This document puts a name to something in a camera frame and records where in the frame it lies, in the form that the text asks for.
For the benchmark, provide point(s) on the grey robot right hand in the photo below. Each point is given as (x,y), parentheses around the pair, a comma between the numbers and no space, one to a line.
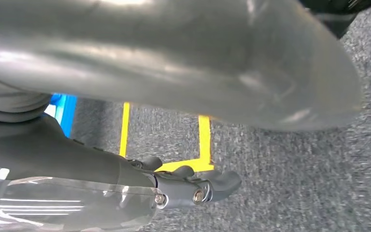
(172,48)

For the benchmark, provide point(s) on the yellow floor tape square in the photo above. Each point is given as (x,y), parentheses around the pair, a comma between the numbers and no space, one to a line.
(204,144)

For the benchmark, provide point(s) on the black robot leg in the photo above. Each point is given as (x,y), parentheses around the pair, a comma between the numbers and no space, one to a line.
(332,12)

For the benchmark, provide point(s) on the blue wheeled shelf rack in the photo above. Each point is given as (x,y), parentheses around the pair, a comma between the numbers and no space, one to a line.
(68,115)

